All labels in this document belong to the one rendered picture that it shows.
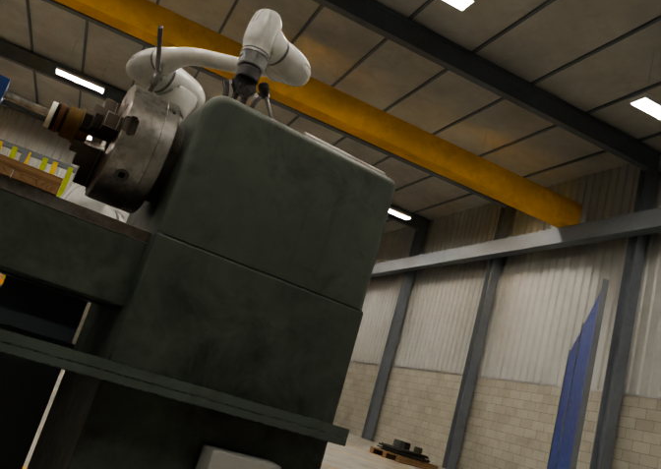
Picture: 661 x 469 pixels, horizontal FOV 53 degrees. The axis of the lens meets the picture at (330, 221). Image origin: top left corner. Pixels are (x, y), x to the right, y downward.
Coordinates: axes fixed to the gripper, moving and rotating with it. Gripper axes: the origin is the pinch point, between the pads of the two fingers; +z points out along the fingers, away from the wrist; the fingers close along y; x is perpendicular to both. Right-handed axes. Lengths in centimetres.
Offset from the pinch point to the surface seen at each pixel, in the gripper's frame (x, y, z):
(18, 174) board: 30, 48, 42
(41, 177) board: 30, 44, 41
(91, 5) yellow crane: -987, 41, -468
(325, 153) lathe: 34.0, -18.0, 7.6
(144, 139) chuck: 27.7, 26.0, 22.7
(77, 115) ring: 16.0, 41.3, 20.7
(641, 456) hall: -600, -1071, -5
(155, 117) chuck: 26.6, 25.1, 16.0
